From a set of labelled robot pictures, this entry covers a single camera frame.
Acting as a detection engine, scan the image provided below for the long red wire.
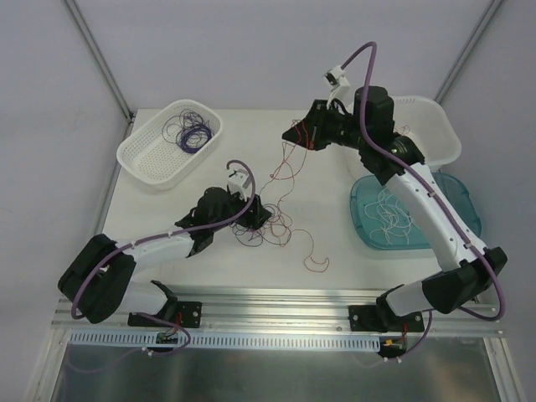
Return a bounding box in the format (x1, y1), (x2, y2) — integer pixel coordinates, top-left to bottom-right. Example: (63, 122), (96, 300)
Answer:
(255, 121), (331, 274)

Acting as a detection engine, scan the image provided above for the single white wire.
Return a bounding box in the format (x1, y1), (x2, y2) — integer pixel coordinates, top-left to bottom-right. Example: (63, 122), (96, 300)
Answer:
(363, 187), (422, 246)

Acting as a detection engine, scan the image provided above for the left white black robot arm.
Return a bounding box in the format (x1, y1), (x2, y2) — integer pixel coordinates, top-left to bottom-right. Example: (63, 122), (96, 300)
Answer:
(58, 187), (272, 327)

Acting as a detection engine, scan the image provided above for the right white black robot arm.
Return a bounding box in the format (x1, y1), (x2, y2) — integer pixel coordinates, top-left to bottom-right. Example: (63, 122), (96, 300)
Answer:
(281, 86), (508, 332)

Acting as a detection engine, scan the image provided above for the white plastic tub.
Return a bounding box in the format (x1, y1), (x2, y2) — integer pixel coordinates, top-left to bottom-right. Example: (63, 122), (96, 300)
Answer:
(393, 96), (461, 173)

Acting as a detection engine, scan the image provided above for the teal transparent plastic bin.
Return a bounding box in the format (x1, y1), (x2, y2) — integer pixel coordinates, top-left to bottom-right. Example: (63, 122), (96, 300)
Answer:
(349, 173), (482, 250)

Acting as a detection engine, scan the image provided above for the white perforated basket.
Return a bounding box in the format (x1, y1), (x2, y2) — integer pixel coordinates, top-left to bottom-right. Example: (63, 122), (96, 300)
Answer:
(116, 100), (224, 190)

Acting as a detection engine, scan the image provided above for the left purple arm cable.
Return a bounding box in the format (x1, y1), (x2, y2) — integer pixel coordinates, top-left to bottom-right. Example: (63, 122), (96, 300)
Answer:
(70, 159), (257, 320)

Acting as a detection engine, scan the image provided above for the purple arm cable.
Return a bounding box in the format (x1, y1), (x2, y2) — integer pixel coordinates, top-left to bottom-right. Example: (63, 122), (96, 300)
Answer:
(341, 41), (507, 322)
(70, 159), (257, 320)

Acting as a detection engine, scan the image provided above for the purple wire bundle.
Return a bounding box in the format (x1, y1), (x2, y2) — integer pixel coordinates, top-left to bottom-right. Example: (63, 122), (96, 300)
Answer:
(162, 107), (215, 152)

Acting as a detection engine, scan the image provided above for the aluminium mounting rail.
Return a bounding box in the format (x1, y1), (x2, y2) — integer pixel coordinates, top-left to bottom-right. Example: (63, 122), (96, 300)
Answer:
(51, 286), (506, 338)

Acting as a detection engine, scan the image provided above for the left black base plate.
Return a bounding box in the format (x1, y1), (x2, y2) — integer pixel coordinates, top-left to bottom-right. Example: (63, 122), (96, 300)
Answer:
(127, 301), (203, 328)

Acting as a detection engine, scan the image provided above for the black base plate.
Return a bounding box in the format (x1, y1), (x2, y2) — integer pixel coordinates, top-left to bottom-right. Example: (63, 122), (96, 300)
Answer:
(348, 305), (425, 333)
(127, 301), (203, 328)

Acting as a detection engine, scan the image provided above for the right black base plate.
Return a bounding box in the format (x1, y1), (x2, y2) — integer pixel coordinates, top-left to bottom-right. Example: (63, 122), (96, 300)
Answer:
(348, 305), (425, 333)

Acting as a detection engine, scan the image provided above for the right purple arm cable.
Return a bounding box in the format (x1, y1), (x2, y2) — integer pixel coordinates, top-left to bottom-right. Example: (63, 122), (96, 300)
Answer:
(341, 41), (507, 322)

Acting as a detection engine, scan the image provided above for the right aluminium frame post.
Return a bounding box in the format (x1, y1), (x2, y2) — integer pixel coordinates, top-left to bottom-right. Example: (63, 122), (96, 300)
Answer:
(434, 0), (506, 104)

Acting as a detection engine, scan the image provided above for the aluminium frame post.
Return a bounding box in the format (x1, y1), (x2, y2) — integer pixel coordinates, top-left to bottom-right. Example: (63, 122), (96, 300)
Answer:
(434, 0), (506, 104)
(61, 0), (135, 122)

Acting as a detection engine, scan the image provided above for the white slotted cable duct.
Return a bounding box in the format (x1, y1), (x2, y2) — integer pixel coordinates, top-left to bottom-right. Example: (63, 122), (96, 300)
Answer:
(70, 330), (380, 353)

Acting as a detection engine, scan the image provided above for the left aluminium frame post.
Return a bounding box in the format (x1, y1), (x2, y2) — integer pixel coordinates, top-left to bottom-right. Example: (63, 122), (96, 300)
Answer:
(61, 0), (135, 122)

